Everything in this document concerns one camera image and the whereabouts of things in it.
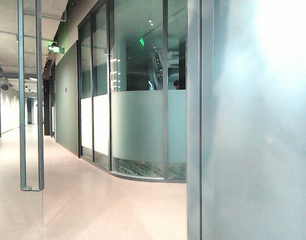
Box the frameless glass door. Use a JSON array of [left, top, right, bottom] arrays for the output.
[[0, 0, 45, 240]]

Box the curved frosted glass partition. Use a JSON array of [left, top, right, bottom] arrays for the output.
[[76, 0, 188, 181]]

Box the dome security camera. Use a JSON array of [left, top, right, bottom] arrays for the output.
[[0, 76, 13, 91]]

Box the dark metal door frame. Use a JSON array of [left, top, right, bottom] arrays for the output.
[[186, 0, 215, 240]]

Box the dark-haired person's head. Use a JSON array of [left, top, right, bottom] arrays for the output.
[[173, 79, 186, 91]]

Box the ceiling conduit pipe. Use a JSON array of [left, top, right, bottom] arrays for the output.
[[22, 11, 68, 23]]

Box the green exit sign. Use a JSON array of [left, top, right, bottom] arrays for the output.
[[47, 44, 65, 55]]

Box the dark metal door handle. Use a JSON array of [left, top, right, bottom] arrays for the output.
[[17, 0, 45, 192]]

